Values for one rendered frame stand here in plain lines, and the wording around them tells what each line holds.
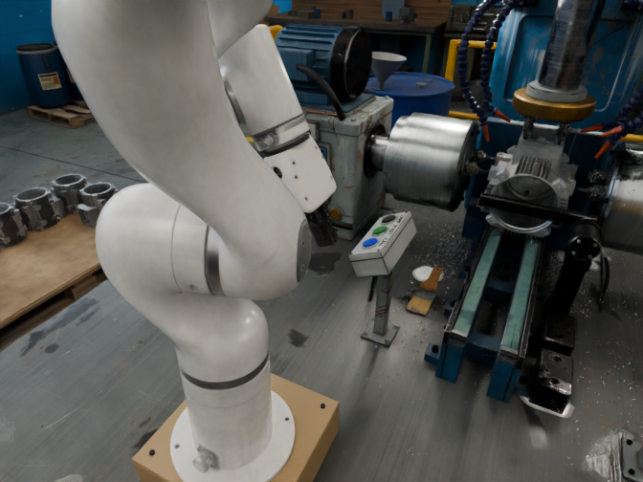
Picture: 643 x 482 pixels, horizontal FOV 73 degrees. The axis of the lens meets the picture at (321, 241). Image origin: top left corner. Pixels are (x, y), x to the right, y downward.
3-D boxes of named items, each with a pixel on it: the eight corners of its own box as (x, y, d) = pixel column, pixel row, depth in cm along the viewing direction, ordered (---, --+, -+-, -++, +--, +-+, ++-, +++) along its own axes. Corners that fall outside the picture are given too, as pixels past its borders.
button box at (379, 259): (388, 235, 96) (380, 214, 95) (417, 231, 92) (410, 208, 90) (356, 278, 84) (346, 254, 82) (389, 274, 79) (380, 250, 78)
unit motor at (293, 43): (286, 149, 156) (279, 17, 133) (371, 166, 143) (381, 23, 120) (242, 176, 137) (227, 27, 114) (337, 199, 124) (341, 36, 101)
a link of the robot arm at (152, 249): (256, 396, 53) (246, 228, 40) (112, 376, 55) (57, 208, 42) (277, 326, 63) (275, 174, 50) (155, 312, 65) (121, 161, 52)
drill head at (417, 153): (369, 170, 147) (374, 95, 134) (480, 193, 133) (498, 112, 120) (337, 202, 129) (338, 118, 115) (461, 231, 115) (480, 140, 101)
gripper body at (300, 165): (283, 142, 59) (315, 215, 63) (319, 120, 67) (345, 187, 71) (245, 155, 64) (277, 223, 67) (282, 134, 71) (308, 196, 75)
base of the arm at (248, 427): (248, 524, 58) (239, 442, 48) (144, 458, 65) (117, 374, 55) (316, 415, 72) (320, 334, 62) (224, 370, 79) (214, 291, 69)
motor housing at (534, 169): (489, 197, 130) (503, 136, 120) (559, 212, 122) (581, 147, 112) (476, 229, 115) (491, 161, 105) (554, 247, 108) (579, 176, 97)
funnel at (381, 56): (371, 91, 277) (374, 48, 263) (408, 96, 268) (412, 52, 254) (356, 101, 258) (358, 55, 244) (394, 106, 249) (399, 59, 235)
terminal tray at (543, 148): (517, 151, 120) (523, 125, 116) (559, 158, 116) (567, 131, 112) (510, 166, 111) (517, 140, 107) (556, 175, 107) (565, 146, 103)
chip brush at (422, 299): (430, 266, 121) (430, 264, 121) (447, 272, 119) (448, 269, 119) (405, 311, 106) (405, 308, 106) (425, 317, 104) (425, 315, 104)
